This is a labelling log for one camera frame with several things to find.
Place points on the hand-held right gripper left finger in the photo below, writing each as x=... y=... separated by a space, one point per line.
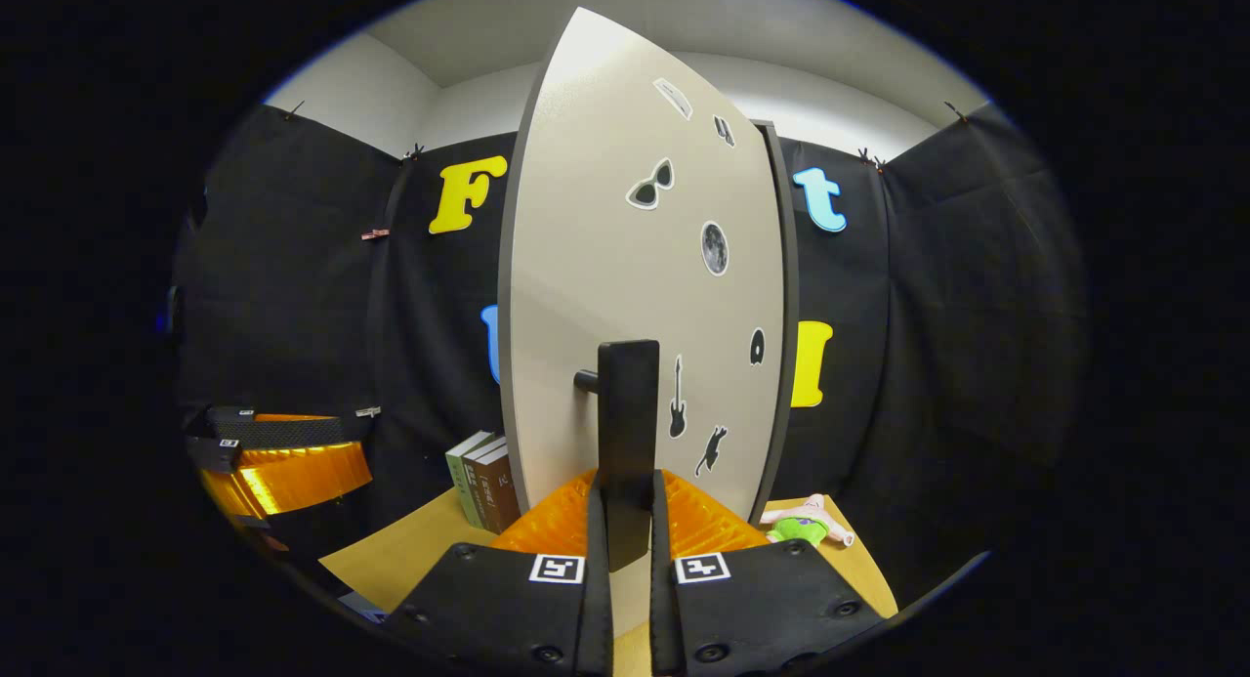
x=508 y=609

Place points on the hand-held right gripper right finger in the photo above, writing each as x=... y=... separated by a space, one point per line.
x=762 y=609

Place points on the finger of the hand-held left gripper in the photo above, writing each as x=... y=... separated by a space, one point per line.
x=293 y=433
x=293 y=477

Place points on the beige cabinet door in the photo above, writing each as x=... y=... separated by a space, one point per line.
x=586 y=218

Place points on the brown book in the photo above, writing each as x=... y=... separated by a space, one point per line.
x=480 y=449
x=503 y=496

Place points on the green book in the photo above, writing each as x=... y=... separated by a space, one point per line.
x=467 y=482

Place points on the black backdrop cloth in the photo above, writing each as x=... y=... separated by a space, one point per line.
x=928 y=364

